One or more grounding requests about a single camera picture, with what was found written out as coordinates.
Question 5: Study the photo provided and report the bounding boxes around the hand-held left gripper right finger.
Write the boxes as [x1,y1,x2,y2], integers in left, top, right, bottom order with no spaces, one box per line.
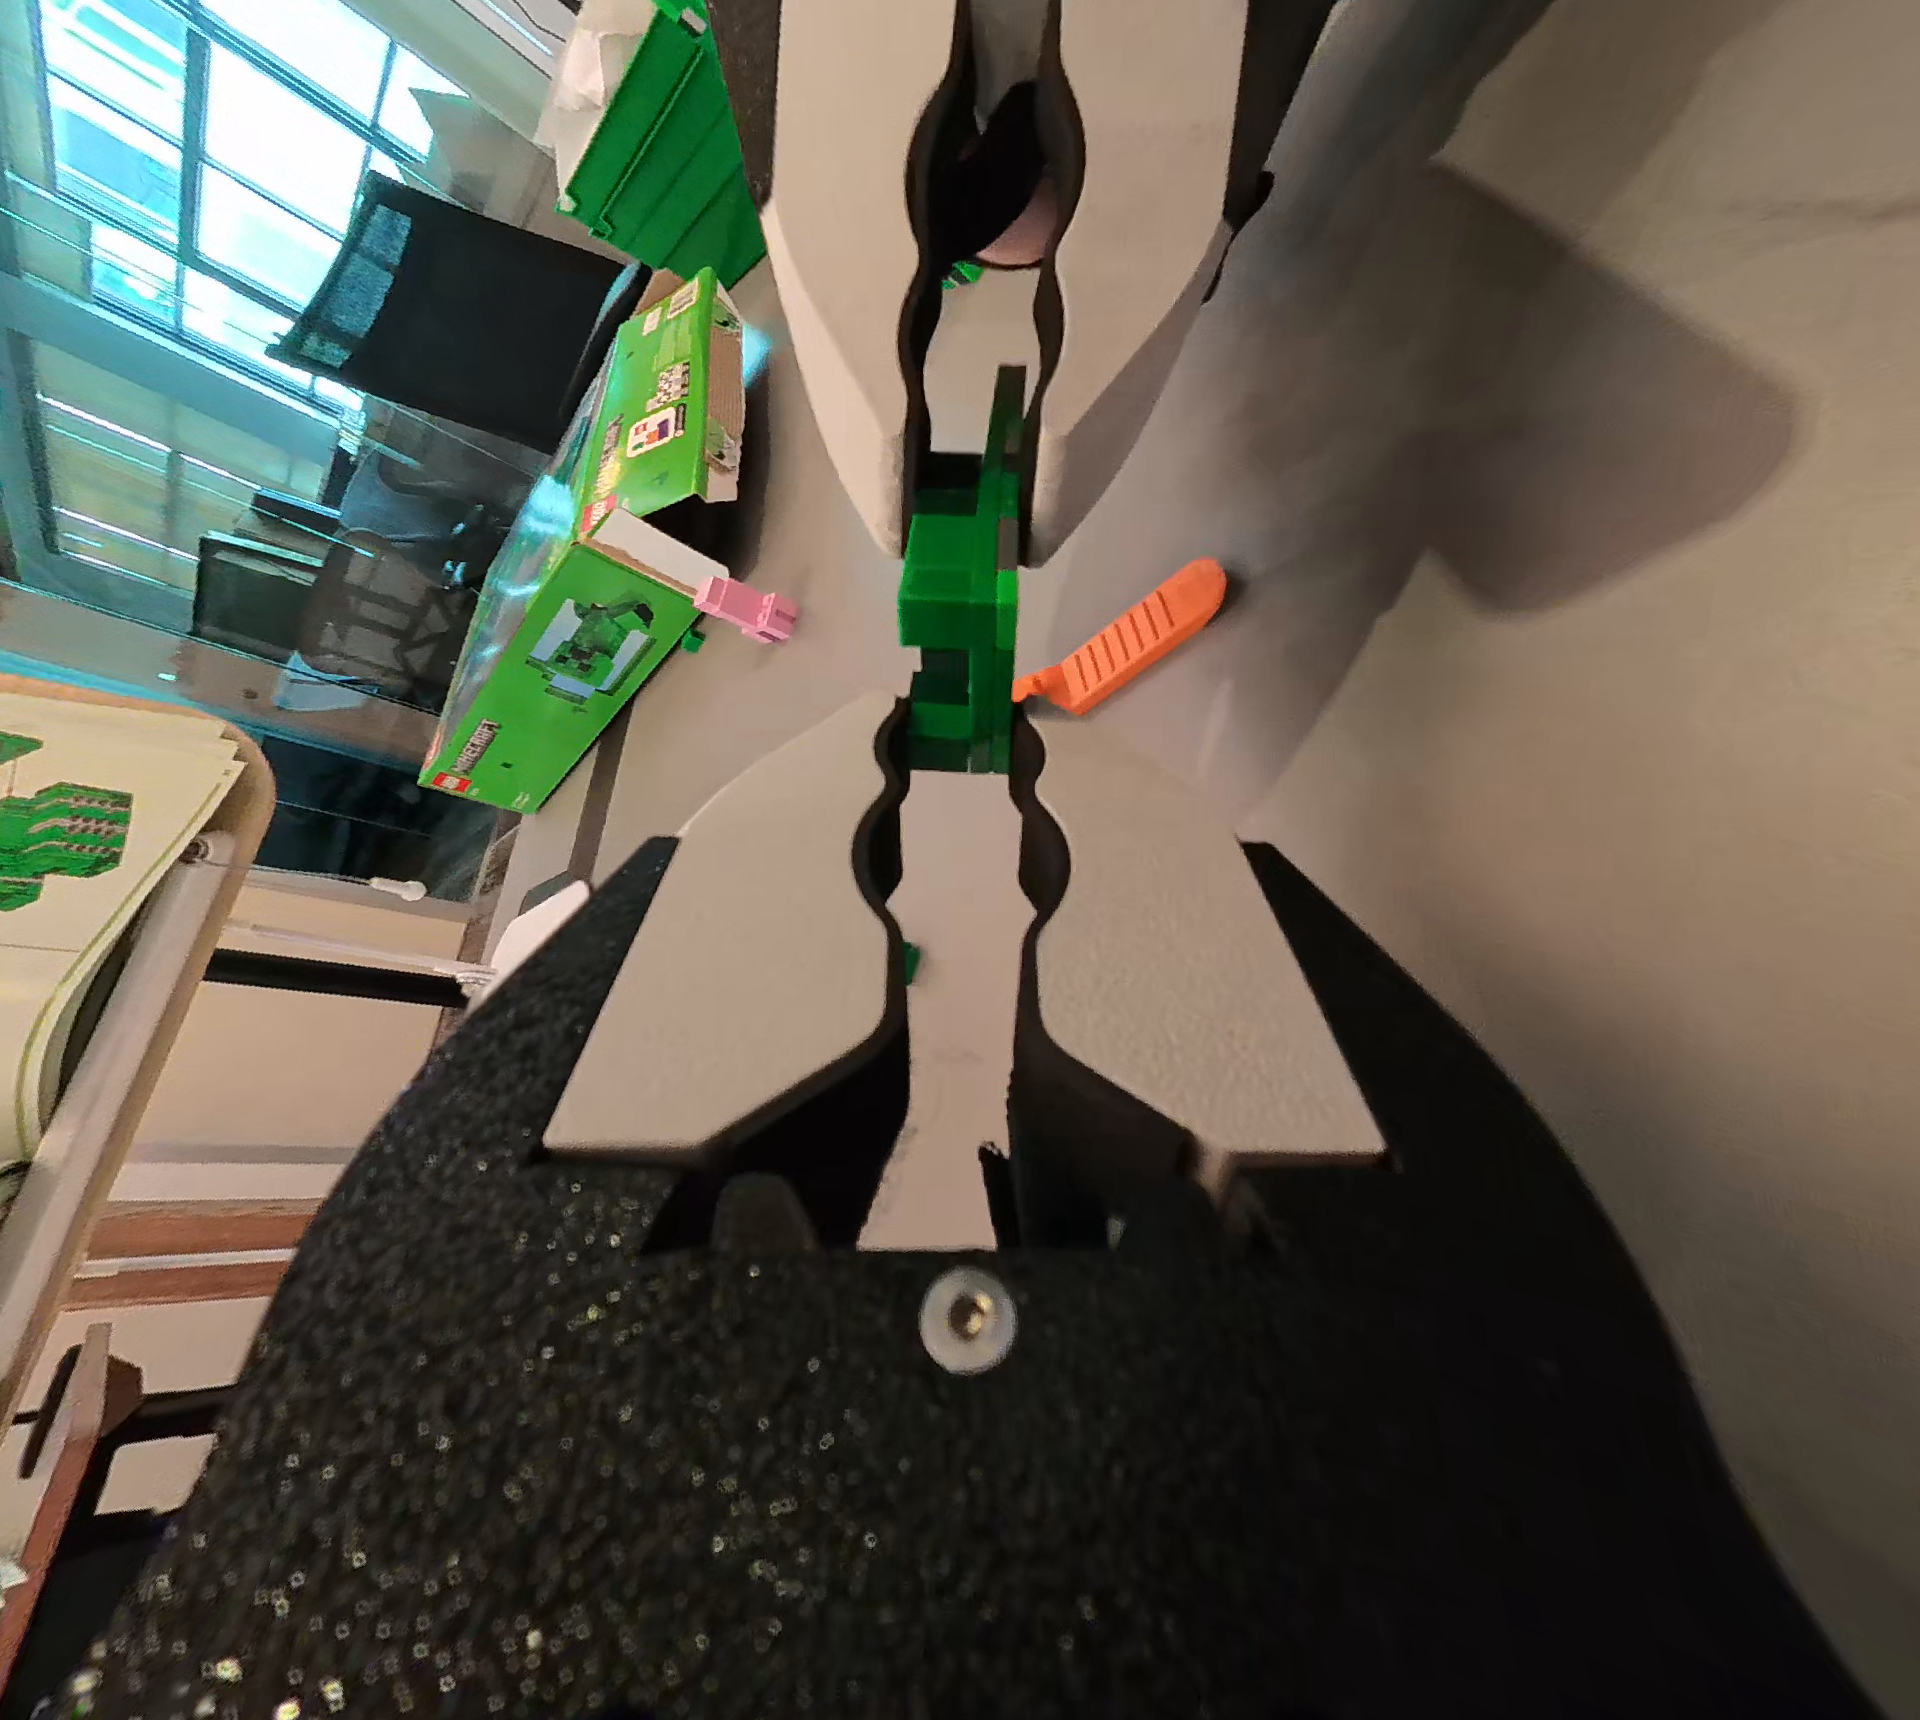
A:
[1010,719,1393,1246]

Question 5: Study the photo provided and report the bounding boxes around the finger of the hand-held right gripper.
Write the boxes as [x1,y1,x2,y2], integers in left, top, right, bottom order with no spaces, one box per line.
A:
[758,0,970,557]
[1021,0,1267,569]

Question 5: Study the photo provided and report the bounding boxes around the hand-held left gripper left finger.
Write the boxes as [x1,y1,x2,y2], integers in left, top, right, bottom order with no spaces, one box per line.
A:
[541,689,921,1182]

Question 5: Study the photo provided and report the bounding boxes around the green brick assembly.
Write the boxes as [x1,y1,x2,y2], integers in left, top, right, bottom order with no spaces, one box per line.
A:
[897,362,1041,784]

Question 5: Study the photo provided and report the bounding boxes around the grey desk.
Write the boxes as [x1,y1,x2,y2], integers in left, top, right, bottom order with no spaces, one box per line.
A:
[480,0,1920,1720]

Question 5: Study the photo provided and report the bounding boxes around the green plastic storage bin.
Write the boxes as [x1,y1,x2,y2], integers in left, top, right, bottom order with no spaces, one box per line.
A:
[554,0,771,271]

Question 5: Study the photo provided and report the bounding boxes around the white plastic bags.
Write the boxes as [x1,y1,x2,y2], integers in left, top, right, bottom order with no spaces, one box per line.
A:
[542,0,663,163]

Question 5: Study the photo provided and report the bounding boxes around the green toy box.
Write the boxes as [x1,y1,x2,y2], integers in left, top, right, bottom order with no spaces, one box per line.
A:
[420,496,711,810]

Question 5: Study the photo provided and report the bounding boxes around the green toy box open flaps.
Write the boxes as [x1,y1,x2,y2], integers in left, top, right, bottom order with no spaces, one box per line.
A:
[554,265,753,510]

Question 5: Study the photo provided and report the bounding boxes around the pink pig brick figure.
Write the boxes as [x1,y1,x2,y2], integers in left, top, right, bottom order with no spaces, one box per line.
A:
[693,569,802,653]

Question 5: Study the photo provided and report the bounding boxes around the orange brick separator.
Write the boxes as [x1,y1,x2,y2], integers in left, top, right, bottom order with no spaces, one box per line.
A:
[1013,557,1231,715]

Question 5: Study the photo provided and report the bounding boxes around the black mesh office chair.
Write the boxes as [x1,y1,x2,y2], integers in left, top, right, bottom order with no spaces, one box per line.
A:
[267,167,650,459]

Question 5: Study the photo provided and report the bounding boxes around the instruction booklet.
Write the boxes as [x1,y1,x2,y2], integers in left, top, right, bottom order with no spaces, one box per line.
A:
[0,685,254,1160]

